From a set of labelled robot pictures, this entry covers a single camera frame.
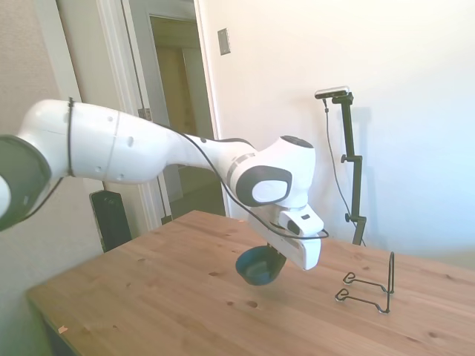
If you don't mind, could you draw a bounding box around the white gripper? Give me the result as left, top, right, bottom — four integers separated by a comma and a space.
246, 206, 322, 271

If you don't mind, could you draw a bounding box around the grey wall switch plate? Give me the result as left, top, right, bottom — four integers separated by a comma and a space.
217, 27, 232, 57

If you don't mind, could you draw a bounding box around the silver exterior camera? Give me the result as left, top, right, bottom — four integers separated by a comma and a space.
314, 85, 352, 101

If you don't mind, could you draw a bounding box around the black wire dish stand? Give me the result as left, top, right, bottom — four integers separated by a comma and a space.
335, 251, 396, 316

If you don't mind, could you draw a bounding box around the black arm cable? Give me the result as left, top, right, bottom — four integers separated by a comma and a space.
20, 96, 330, 240

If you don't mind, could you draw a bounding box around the dark blue bowl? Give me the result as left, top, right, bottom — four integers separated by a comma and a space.
235, 245, 286, 287

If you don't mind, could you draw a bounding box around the black tower appliance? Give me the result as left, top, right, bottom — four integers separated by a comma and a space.
89, 189, 132, 254

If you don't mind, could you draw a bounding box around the black camera stand pole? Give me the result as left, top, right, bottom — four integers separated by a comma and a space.
331, 92, 369, 246

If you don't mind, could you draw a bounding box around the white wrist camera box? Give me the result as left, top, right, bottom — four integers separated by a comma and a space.
278, 209, 325, 239

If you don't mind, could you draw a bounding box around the white door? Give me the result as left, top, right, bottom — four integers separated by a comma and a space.
55, 0, 172, 238

